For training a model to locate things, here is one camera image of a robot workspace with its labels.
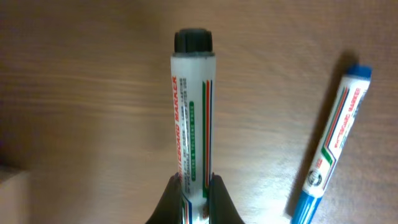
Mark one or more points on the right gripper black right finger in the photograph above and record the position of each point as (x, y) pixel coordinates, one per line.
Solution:
(222, 209)

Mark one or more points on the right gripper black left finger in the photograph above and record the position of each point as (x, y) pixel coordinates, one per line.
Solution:
(169, 207)

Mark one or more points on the black whiteboard marker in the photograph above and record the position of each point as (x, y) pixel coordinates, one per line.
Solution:
(193, 69)

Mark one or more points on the brown cardboard box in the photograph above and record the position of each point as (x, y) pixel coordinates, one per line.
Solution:
(14, 196)

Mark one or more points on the blue whiteboard marker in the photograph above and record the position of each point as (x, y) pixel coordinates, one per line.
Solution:
(349, 96)

